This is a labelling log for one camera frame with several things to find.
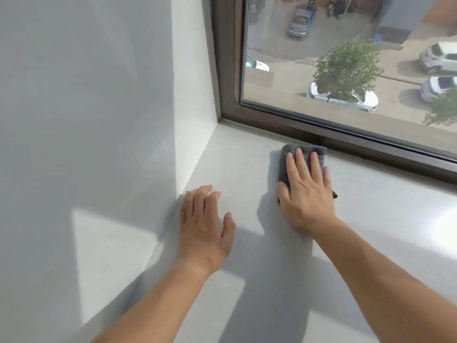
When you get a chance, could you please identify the glass window pane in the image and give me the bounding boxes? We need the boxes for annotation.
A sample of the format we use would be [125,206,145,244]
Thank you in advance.
[240,0,457,163]

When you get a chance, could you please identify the person's right forearm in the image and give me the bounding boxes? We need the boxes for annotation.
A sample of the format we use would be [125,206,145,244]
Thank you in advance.
[310,215,457,343]

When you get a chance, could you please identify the person's left hand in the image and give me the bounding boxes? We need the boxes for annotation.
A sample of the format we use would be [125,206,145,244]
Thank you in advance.
[178,185,236,276]

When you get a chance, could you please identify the grey cleaning cloth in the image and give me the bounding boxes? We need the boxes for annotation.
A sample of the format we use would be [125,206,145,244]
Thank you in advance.
[277,144,338,205]

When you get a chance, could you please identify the white parked car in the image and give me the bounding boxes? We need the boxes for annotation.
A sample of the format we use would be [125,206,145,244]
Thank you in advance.
[245,54,271,73]
[420,75,457,102]
[418,41,457,75]

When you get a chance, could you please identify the grey building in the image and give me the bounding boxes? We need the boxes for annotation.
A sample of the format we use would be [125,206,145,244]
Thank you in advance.
[372,0,444,45]

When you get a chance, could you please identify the brown window frame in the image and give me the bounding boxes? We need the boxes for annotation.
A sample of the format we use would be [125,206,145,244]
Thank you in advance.
[211,0,457,185]

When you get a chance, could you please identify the person's right hand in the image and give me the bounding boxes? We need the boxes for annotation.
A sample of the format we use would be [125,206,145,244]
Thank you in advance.
[277,148,338,233]

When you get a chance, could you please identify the white car under tree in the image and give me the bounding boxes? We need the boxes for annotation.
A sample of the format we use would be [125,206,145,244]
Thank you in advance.
[306,79,379,113]

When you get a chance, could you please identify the grey-blue parked car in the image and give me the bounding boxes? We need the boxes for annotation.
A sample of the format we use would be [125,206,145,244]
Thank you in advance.
[288,5,318,38]

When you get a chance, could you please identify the round green tree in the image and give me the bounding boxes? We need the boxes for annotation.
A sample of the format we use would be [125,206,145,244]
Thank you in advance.
[313,38,385,105]

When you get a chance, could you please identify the white window sill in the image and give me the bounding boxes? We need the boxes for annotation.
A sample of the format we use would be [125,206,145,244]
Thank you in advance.
[80,119,457,343]

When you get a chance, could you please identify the parked motorbikes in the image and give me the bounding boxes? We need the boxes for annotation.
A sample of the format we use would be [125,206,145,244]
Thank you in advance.
[326,0,355,19]

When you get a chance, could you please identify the person's left forearm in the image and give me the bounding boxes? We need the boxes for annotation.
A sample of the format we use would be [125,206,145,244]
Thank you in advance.
[91,259,215,343]

